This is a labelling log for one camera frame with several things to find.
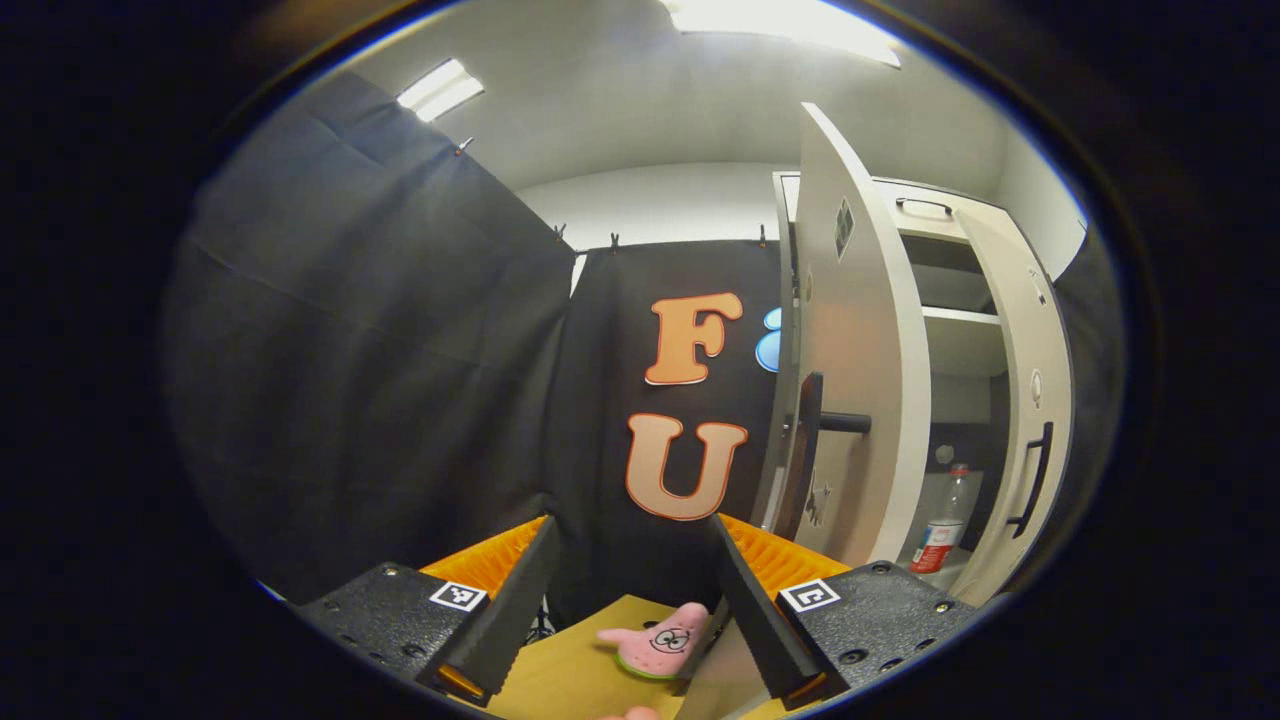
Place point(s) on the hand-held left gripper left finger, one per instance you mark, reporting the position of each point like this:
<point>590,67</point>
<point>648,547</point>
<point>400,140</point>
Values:
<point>510,610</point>

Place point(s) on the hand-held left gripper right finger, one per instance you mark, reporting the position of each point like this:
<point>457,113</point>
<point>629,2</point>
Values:
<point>760,610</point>

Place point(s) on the clear plastic bottle red label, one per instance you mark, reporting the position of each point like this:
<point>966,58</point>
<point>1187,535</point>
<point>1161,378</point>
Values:
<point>938,545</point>

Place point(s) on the white cabinet door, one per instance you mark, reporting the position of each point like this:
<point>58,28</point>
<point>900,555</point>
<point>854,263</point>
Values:
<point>870,330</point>
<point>1020,330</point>

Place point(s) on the pink star plush toy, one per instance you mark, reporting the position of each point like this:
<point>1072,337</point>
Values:
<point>650,645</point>

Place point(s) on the black backdrop cloth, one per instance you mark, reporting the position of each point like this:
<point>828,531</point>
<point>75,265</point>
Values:
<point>600,400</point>

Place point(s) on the dark grey side cloth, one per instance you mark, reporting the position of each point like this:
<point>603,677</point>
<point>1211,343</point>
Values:
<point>350,350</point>

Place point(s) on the white cabinet upper shelf board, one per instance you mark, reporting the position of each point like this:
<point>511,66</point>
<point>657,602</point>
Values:
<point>960,345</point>

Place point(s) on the white cabinet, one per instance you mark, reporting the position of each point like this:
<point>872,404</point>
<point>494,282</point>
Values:
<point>940,225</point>

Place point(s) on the small ceiling light panel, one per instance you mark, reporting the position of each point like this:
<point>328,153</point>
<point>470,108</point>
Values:
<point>440,90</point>

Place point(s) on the large ceiling light panel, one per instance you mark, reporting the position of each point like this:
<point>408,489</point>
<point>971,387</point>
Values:
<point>780,25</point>

